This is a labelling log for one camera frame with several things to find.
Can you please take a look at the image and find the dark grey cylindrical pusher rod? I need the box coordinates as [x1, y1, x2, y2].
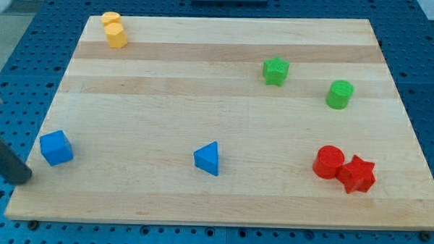
[0, 137, 32, 185]

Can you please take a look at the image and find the wooden board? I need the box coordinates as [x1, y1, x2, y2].
[4, 15, 434, 230]

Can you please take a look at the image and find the blue cube block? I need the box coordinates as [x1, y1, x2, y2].
[40, 130, 73, 167]

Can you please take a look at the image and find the yellow hexagon block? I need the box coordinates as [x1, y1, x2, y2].
[103, 22, 128, 49]

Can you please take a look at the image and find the yellow cylinder block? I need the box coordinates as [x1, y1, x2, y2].
[101, 11, 122, 27]

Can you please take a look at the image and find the blue triangle block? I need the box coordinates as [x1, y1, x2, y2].
[193, 141, 219, 177]

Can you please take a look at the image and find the green star block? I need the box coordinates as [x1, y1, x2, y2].
[262, 56, 290, 87]

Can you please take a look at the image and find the red cylinder block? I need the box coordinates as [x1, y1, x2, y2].
[312, 146, 345, 180]

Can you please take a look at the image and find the green cylinder block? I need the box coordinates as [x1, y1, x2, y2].
[325, 80, 354, 109]

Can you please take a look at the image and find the red star block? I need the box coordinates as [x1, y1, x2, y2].
[336, 155, 375, 194]

